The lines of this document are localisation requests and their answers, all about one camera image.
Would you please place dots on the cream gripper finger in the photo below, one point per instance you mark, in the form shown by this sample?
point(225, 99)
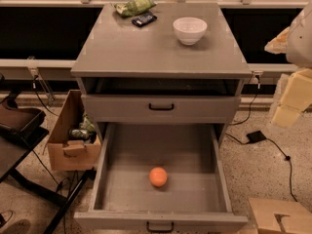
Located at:
point(296, 98)
point(278, 44)

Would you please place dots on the orange fruit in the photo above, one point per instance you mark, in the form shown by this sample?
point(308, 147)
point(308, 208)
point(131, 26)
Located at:
point(158, 177)

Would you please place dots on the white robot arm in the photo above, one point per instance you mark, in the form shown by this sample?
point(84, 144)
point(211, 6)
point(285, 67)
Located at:
point(295, 42)

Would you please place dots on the grey drawer cabinet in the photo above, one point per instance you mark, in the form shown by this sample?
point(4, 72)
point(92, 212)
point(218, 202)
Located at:
point(119, 59)

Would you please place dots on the open grey middle drawer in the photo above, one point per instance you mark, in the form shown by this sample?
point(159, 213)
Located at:
point(194, 198)

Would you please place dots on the closed grey top drawer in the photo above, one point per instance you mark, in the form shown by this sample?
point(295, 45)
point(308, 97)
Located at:
point(160, 109)

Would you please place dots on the black power adapter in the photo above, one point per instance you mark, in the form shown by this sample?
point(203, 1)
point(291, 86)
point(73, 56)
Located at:
point(255, 137)

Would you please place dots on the white bowl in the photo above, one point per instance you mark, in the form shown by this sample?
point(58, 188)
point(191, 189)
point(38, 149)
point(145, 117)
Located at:
point(189, 30)

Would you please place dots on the cardboard box bottom right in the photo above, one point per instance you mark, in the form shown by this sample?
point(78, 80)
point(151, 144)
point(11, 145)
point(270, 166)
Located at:
point(280, 217)

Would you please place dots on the cardboard box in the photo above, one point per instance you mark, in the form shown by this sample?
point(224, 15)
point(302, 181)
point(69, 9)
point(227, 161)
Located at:
point(65, 152)
point(280, 217)

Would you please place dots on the dark blue snack packet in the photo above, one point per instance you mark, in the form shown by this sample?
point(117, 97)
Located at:
point(144, 19)

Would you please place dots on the green chip bag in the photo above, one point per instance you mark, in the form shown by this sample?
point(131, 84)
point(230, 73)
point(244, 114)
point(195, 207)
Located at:
point(134, 7)

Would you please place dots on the green bag in box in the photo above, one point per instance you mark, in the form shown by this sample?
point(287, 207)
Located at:
point(86, 124)

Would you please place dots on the metal can in box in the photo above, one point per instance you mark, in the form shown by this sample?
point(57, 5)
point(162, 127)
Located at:
point(79, 134)

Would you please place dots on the cardboard box on left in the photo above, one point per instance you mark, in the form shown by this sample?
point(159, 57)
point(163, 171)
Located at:
point(65, 152)

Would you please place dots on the dark brown tray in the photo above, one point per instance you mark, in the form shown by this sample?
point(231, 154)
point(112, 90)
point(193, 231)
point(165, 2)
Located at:
point(19, 123)

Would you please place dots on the black table on left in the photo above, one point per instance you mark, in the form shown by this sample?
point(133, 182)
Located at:
point(44, 201)

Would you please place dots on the shoe bottom left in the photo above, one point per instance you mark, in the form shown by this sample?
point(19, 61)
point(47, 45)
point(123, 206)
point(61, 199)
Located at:
point(6, 218)

